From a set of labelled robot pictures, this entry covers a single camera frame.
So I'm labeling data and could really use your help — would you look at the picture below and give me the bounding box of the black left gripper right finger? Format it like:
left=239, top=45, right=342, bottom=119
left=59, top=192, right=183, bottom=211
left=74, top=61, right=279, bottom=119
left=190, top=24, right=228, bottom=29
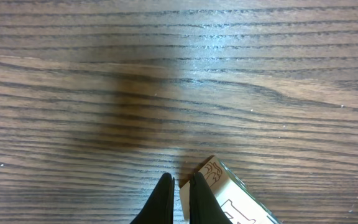
left=190, top=172, right=231, bottom=224

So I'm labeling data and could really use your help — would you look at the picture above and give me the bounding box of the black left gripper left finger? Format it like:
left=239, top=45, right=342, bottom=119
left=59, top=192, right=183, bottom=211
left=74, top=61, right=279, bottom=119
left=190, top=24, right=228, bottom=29
left=131, top=173, right=175, bottom=224

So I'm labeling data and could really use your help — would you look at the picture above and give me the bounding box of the wooden block with K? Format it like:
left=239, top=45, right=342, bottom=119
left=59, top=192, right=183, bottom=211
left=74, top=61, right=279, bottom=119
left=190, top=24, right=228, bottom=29
left=180, top=156, right=280, bottom=224

